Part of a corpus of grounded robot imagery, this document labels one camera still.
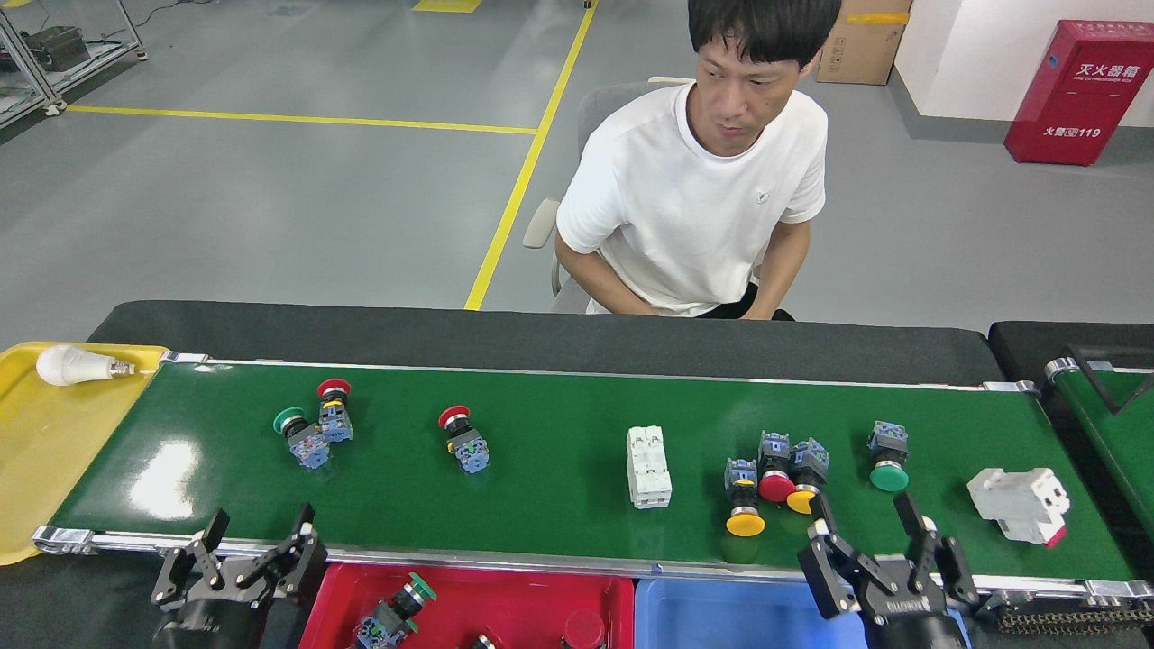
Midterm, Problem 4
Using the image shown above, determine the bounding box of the metal shelf cart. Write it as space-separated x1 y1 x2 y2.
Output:
0 0 150 132

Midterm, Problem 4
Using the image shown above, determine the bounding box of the white circuit breaker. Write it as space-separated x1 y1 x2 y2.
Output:
966 467 1072 549
626 425 673 510

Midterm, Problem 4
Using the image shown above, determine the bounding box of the yellow push button switch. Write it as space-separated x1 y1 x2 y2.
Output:
786 437 830 516
724 458 767 538

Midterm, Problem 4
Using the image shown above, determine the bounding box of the brown cardboard box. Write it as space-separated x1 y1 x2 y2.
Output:
816 0 913 87

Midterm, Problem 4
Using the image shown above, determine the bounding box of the yellow plastic tray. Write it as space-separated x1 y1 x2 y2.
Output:
0 341 169 567

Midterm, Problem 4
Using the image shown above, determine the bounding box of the wide green conveyor belt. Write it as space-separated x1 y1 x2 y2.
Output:
32 350 1154 607

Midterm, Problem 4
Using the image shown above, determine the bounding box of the green push button switch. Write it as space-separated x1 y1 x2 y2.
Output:
272 407 332 471
352 572 438 649
867 421 911 493

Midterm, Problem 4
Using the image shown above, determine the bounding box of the grey office chair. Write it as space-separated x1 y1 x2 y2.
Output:
521 76 697 315

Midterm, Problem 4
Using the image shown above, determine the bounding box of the red fire extinguisher cabinet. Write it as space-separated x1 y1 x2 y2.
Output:
1003 20 1154 168

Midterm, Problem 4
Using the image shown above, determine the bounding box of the green feeder conveyor belt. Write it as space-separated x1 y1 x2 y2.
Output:
1046 347 1154 546

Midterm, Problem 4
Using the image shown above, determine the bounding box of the blue plastic bin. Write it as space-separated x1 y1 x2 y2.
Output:
634 577 973 649

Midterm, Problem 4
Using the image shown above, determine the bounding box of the dark grey equipment box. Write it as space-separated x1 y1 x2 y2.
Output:
23 25 91 73

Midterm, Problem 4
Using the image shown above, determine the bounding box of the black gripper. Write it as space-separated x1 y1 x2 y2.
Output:
151 502 329 649
797 491 981 649

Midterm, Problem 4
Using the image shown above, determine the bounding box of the person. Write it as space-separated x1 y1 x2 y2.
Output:
553 0 844 321

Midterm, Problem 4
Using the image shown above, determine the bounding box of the black triangular guide frame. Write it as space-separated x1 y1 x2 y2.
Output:
1066 345 1154 416

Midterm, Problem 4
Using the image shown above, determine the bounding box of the black drive chain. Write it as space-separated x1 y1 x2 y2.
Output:
996 606 1154 636

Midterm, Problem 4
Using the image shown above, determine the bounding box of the red plastic bin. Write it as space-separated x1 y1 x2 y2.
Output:
299 563 635 649

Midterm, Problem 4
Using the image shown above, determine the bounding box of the white light bulb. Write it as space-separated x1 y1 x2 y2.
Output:
36 345 136 387

